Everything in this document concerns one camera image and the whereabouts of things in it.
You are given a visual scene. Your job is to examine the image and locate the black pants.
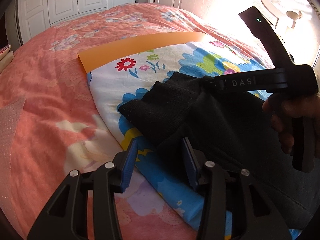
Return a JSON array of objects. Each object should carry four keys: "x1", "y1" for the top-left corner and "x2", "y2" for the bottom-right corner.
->
[{"x1": 118, "y1": 72, "x2": 319, "y2": 230}]

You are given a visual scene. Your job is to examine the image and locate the person's right hand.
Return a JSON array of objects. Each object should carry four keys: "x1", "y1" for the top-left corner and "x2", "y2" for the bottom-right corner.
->
[{"x1": 263, "y1": 93, "x2": 319, "y2": 158}]

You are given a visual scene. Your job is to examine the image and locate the cartoon print blue sheet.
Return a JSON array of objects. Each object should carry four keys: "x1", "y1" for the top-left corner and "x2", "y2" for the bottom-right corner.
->
[{"x1": 78, "y1": 32, "x2": 265, "y2": 230}]

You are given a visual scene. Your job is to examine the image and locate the white headboard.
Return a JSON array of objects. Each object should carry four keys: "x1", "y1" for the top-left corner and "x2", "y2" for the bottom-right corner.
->
[{"x1": 149, "y1": 0, "x2": 319, "y2": 65}]

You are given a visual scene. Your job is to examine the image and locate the pink floral bedspread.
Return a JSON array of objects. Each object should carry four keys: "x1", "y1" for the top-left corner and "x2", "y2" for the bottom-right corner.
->
[{"x1": 1, "y1": 3, "x2": 271, "y2": 238}]

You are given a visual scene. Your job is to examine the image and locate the white wardrobe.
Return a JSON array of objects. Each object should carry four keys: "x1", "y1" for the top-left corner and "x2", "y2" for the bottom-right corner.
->
[{"x1": 17, "y1": 0, "x2": 136, "y2": 44}]

